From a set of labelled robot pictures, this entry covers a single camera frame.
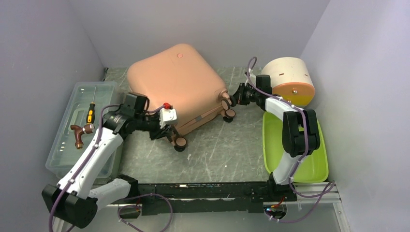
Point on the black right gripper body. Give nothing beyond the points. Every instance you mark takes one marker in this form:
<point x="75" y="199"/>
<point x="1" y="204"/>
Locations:
<point x="248" y="94"/>

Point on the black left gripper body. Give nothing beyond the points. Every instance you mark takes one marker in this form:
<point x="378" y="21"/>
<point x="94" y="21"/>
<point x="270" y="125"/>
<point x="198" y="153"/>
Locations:
<point x="151" y="124"/>

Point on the pink hard-shell suitcase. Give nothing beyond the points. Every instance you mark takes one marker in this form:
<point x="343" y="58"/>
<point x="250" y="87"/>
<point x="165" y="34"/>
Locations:
<point x="181" y="77"/>

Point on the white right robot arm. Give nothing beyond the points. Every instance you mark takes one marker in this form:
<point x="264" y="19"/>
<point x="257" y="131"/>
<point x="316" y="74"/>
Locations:
<point x="300" y="132"/>

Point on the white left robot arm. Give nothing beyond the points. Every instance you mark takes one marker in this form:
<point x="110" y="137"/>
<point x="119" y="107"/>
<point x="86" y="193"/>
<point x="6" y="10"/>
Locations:
<point x="74" y="199"/>

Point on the cream orange drawer cabinet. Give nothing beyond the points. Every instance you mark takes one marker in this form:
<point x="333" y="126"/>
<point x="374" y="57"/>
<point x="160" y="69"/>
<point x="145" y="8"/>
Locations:
<point x="290" y="79"/>

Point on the yellow black screwdriver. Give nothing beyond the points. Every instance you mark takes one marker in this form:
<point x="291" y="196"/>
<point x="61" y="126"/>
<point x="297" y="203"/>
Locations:
<point x="91" y="110"/>

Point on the clear plastic storage box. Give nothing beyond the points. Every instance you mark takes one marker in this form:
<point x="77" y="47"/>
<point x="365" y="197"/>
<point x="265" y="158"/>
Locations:
<point x="80" y="120"/>

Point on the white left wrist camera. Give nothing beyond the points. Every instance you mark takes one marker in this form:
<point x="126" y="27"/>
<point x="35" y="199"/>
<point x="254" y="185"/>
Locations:
<point x="168" y="115"/>

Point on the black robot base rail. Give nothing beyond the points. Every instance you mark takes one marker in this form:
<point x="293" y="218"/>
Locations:
<point x="209" y="197"/>

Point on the aluminium frame rail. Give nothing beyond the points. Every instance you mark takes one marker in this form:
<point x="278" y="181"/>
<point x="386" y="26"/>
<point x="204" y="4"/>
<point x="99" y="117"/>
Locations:
<point x="275" y="212"/>

